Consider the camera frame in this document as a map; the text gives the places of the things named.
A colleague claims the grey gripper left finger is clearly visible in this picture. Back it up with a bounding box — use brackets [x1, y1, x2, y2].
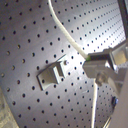
[83, 60, 127, 96]

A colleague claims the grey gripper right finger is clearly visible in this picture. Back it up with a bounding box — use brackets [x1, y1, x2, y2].
[86, 42, 128, 66]

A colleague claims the white cable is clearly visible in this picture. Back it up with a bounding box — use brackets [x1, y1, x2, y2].
[47, 0, 100, 128]

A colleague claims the black perforated breadboard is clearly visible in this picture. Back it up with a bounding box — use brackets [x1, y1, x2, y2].
[0, 0, 126, 128]

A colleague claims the grey metal cable clip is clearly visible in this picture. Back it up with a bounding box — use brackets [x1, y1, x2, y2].
[37, 55, 69, 90]

